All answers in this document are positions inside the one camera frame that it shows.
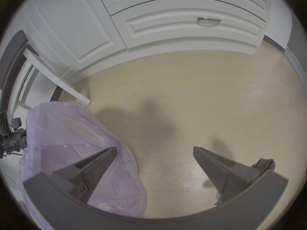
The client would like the purple plastic bag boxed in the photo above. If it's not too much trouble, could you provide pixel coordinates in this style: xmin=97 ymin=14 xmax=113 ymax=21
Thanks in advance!
xmin=19 ymin=101 xmax=148 ymax=227

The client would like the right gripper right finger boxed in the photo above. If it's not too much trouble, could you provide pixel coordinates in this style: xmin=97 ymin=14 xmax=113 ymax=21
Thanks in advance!
xmin=193 ymin=146 xmax=260 ymax=203

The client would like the black plastic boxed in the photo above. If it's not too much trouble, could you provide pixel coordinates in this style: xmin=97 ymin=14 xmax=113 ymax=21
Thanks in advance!
xmin=214 ymin=158 xmax=275 ymax=206

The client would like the white wardrobe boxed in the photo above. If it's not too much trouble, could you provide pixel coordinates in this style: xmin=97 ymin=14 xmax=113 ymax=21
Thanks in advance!
xmin=24 ymin=0 xmax=272 ymax=86

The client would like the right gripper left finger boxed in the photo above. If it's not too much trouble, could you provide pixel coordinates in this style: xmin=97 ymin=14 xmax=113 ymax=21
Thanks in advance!
xmin=51 ymin=148 xmax=118 ymax=203

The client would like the white chair dark grey seat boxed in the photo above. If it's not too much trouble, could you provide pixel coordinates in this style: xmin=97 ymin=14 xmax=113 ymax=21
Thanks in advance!
xmin=0 ymin=30 xmax=92 ymax=112

